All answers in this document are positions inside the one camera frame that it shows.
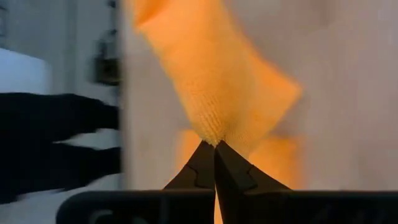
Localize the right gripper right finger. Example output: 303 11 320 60
214 140 292 192

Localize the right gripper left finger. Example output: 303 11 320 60
163 139 216 191

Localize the orange microfiber towel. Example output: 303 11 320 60
130 0 304 149
174 129 305 191

